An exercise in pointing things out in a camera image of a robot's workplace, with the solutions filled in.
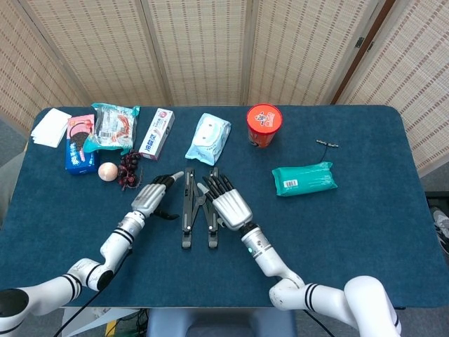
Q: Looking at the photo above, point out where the light blue wipes pack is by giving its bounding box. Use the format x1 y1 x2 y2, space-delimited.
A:
185 112 232 167

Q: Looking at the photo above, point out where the white napkin stack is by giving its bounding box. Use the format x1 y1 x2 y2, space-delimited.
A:
30 107 73 149

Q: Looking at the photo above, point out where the dark red grape bunch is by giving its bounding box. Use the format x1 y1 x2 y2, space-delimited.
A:
116 150 144 192

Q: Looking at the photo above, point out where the white toothpaste box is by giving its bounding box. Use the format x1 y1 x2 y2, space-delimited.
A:
138 107 175 161

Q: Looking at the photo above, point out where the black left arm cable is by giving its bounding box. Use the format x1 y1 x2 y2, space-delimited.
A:
52 258 130 337

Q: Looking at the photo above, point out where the blue felt table cover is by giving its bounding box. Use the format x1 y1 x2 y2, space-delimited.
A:
0 105 449 310

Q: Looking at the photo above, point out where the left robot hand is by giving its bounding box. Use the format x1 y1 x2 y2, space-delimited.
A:
131 171 185 221

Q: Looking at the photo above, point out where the grey sneaker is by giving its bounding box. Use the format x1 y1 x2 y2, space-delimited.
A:
430 206 449 256

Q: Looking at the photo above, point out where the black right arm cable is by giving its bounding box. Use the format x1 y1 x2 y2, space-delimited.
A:
303 308 337 337

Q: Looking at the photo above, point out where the orange instant noodle cup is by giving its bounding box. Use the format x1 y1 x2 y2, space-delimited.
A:
246 103 283 149

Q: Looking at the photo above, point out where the blue Oreo cookie box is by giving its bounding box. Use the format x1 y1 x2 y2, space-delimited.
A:
65 114 101 176

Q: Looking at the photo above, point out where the bamboo folding screen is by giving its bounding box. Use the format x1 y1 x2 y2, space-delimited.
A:
0 0 449 178

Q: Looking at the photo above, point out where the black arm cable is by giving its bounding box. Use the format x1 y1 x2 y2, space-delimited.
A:
303 308 337 337
52 258 130 337

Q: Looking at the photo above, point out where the green wet wipes pack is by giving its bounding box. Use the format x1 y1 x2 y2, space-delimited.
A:
271 161 339 197

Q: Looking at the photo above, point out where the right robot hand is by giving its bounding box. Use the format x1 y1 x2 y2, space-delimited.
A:
196 174 254 232

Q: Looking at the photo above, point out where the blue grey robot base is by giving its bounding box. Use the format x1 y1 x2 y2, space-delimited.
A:
146 308 297 337

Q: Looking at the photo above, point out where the teal clear snack bag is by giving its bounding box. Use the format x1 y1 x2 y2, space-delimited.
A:
82 102 141 156

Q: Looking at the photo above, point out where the peach coloured egg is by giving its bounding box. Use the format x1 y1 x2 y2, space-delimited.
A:
98 161 119 183

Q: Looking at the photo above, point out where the black folding laptop stand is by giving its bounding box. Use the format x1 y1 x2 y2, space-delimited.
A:
180 166 220 250

